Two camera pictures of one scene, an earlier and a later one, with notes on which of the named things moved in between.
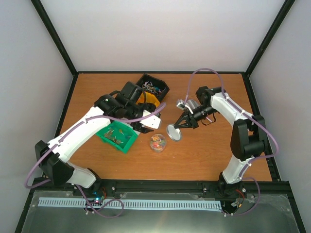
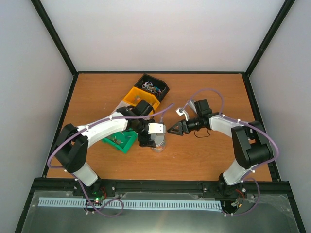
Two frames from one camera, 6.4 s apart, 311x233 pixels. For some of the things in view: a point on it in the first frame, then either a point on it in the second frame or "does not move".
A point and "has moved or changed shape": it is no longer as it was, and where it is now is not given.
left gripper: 140,128 → 147,143
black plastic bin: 151,84 does not move
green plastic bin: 120,134 does not move
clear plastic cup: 158,142 does not move
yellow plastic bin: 146,97 does not move
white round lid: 174,133 has moved or changed shape
